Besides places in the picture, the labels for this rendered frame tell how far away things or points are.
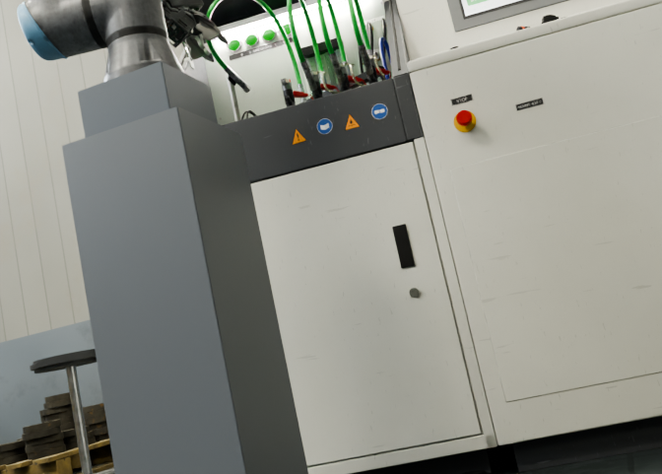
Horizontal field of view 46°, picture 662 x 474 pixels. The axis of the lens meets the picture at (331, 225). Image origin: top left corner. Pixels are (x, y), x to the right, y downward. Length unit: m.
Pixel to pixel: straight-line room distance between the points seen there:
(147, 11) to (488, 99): 0.80
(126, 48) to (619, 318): 1.16
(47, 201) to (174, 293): 4.62
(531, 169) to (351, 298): 0.51
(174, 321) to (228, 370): 0.12
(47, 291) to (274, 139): 4.08
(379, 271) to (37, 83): 4.59
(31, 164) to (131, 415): 4.77
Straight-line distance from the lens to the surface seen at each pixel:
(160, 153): 1.35
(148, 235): 1.34
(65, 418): 4.70
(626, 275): 1.82
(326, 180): 1.88
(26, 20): 1.61
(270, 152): 1.92
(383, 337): 1.82
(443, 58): 1.90
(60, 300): 5.79
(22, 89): 6.22
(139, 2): 1.54
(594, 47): 1.91
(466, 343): 1.81
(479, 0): 2.23
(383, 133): 1.87
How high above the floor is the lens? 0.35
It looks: 9 degrees up
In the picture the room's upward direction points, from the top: 12 degrees counter-clockwise
